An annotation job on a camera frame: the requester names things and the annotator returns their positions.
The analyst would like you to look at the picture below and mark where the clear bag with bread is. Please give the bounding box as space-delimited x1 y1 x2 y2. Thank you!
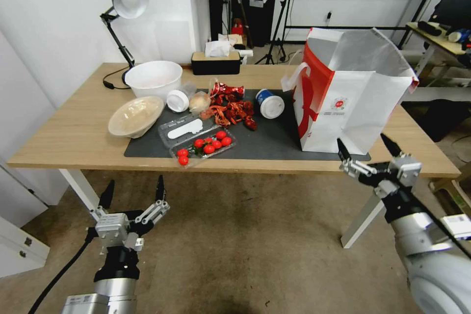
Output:
182 82 213 117

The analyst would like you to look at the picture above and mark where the wooden table with white legs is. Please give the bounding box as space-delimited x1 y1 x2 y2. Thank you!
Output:
6 62 462 250

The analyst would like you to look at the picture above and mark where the black tripod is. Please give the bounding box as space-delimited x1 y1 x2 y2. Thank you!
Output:
253 0 299 66

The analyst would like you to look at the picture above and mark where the red crayfish shell pile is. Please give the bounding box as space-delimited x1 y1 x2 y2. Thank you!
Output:
201 97 259 131

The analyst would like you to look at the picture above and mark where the side table with white frame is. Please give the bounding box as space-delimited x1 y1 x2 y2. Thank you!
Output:
404 21 471 88

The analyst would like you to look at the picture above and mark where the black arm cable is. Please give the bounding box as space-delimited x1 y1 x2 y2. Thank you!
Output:
411 192 471 254
28 228 101 314

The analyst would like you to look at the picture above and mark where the clear plastic clamshell box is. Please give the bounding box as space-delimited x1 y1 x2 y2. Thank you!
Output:
157 114 238 170

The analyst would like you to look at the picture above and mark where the crushed red can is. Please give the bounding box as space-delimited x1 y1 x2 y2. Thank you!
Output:
211 79 247 101

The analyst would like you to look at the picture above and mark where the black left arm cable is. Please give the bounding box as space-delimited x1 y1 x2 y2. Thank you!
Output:
28 228 101 314

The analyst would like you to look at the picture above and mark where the black tissue box wooden lid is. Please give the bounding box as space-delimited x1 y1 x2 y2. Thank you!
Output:
191 51 242 76

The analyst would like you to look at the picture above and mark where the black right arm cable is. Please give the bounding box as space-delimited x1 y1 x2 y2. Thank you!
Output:
411 192 471 254

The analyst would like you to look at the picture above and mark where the black metal rack frame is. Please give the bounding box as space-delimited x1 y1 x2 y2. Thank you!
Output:
282 0 454 50

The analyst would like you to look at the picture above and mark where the dark grey table mat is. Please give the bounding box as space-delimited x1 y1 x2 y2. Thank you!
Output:
123 88 373 162

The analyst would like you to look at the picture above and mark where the white tissue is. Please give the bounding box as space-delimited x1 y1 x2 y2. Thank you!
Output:
204 33 236 58

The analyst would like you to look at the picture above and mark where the blue white paper cup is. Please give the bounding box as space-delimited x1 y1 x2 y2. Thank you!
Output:
254 88 285 119

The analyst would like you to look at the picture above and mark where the white cabinet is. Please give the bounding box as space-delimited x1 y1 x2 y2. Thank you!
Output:
0 161 51 279

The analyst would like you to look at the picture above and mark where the white red food delivery bag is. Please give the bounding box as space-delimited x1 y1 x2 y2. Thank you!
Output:
281 26 420 156

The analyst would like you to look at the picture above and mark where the beige paper bowl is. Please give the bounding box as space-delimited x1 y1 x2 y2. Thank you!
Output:
107 95 165 139

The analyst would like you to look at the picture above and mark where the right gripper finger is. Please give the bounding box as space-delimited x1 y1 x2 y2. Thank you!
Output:
380 133 413 162
337 138 378 180

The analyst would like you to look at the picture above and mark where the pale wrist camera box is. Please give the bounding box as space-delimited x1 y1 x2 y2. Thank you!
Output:
389 155 423 187
95 213 130 254

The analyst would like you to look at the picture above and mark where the large white bowl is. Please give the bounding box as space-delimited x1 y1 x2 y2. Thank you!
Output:
125 60 183 101

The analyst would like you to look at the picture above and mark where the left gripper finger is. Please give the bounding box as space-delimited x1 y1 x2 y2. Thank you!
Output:
134 175 170 236
90 180 116 221

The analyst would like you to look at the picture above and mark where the black lamp cable with switch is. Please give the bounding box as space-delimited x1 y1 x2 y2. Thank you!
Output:
103 69 130 91

